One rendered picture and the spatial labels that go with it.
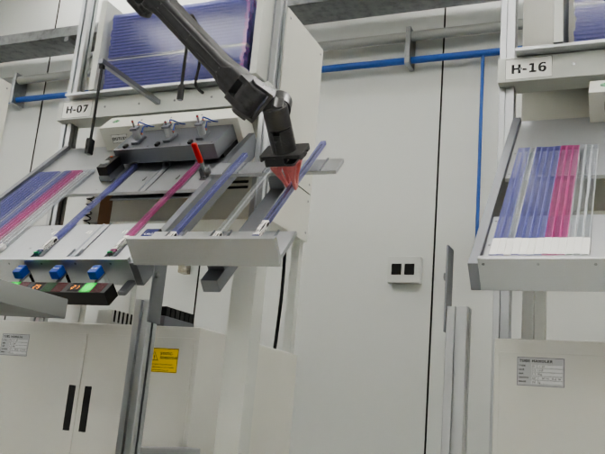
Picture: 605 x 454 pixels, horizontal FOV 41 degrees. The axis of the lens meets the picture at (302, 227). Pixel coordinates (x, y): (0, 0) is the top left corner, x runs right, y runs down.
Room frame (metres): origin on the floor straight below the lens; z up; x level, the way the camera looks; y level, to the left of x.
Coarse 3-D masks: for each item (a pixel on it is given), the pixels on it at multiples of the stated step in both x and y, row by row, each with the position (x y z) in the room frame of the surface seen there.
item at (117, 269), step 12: (0, 264) 1.96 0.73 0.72; (12, 264) 1.95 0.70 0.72; (24, 264) 1.93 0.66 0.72; (36, 264) 1.92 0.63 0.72; (48, 264) 1.90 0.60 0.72; (60, 264) 1.89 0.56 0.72; (72, 264) 1.87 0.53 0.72; (84, 264) 1.86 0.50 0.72; (96, 264) 1.85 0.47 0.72; (108, 264) 1.83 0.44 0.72; (120, 264) 1.82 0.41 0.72; (0, 276) 1.99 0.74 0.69; (12, 276) 1.98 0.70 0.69; (36, 276) 1.95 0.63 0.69; (48, 276) 1.93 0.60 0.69; (72, 276) 1.90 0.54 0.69; (84, 276) 1.89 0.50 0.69; (108, 276) 1.86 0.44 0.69; (120, 276) 1.84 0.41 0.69; (132, 276) 1.83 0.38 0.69
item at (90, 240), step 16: (96, 224) 2.03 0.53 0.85; (112, 224) 2.01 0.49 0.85; (128, 224) 1.99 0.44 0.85; (144, 224) 1.97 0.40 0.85; (160, 224) 1.95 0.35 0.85; (16, 240) 2.07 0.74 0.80; (32, 240) 2.05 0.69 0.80; (48, 240) 2.03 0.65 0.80; (64, 240) 2.01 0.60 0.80; (80, 240) 1.98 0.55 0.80; (96, 240) 1.96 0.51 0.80; (112, 240) 1.94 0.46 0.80; (0, 256) 2.02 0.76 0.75; (16, 256) 2.00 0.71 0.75; (32, 256) 1.96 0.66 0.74; (48, 256) 1.95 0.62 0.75; (64, 256) 1.93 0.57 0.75; (80, 256) 1.91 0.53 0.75; (96, 256) 1.90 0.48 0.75; (112, 256) 1.86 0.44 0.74; (128, 256) 1.86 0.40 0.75
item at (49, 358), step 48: (0, 336) 2.35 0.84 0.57; (48, 336) 2.28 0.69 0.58; (96, 336) 2.22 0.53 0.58; (192, 336) 2.10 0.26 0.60; (0, 384) 2.34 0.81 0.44; (48, 384) 2.27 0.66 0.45; (96, 384) 2.21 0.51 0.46; (192, 384) 2.09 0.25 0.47; (288, 384) 2.63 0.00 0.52; (0, 432) 2.33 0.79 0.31; (48, 432) 2.26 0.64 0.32; (96, 432) 2.20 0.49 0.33; (144, 432) 2.14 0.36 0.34; (192, 432) 2.11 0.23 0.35; (288, 432) 2.66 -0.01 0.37
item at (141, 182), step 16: (64, 160) 2.46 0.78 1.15; (80, 160) 2.43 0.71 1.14; (96, 160) 2.40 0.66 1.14; (192, 160) 2.23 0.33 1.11; (208, 160) 2.20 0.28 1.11; (96, 176) 2.30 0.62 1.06; (144, 176) 2.22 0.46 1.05; (160, 176) 2.19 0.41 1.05; (176, 176) 2.16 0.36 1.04; (192, 176) 2.14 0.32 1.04; (80, 192) 2.23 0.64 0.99; (96, 192) 2.20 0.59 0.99; (112, 192) 2.18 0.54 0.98; (128, 192) 2.16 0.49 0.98; (144, 192) 2.14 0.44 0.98; (160, 192) 2.12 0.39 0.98; (176, 192) 2.10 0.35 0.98; (192, 192) 2.16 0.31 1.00
